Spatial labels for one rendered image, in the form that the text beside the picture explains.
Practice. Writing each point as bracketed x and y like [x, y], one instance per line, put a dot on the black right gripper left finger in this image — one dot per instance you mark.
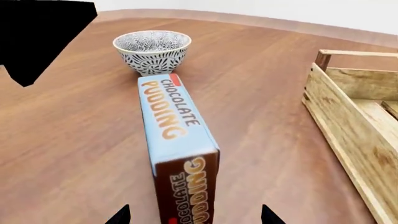
[121, 217]

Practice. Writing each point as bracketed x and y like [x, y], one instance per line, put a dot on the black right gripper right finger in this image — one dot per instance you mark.
[270, 217]

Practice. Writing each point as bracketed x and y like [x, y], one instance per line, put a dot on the chocolate pudding box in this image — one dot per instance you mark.
[177, 144]

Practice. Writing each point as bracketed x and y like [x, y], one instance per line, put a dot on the wooden tray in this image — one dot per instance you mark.
[354, 116]

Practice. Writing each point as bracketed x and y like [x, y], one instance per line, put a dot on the black and white patterned bowl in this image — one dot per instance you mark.
[153, 54]

